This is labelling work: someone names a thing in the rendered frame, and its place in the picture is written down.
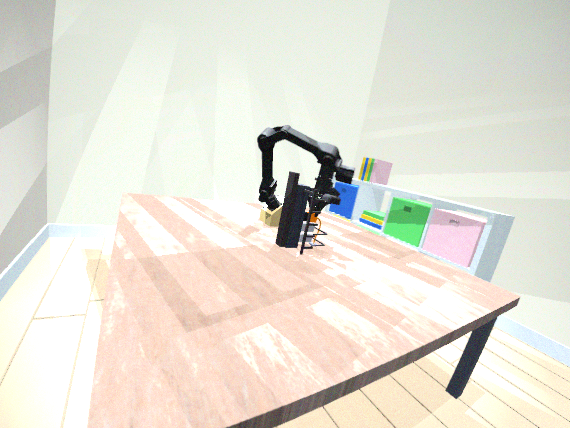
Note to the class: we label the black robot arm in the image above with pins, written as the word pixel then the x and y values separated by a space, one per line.
pixel 327 154

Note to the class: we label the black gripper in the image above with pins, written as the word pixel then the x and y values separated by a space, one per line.
pixel 323 185

